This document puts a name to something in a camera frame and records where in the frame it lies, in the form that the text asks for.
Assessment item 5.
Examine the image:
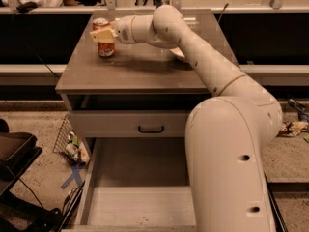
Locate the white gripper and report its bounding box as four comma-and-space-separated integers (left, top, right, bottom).
90, 16, 134, 44

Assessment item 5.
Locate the orange red soda can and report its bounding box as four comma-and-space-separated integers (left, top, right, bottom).
93, 17, 115, 57

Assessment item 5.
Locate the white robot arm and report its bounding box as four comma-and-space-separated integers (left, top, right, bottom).
91, 5, 282, 232

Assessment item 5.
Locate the blue silver energy drink can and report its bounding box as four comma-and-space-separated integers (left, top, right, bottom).
153, 0, 170, 8

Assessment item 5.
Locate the grey drawer cabinet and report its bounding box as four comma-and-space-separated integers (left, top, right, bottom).
55, 9, 251, 139

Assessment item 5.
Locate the open grey middle drawer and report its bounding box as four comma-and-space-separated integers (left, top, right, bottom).
63, 137, 196, 232

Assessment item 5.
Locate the blue can on floor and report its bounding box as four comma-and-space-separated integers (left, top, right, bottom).
288, 99, 306, 112

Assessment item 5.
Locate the white bowl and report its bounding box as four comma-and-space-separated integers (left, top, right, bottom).
170, 48, 186, 63

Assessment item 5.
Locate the snack bag on floor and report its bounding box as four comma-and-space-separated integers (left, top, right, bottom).
278, 121, 308, 137

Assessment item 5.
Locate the black metal bar on floor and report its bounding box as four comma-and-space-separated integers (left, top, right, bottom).
266, 180, 288, 232

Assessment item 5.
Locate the closed top drawer black handle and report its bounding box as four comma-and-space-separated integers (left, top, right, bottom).
68, 110, 188, 138

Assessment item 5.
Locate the black cable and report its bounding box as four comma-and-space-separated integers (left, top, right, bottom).
11, 11, 62, 80

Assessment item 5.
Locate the wire mesh basket with trash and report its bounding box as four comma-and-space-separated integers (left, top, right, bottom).
53, 116, 90, 165

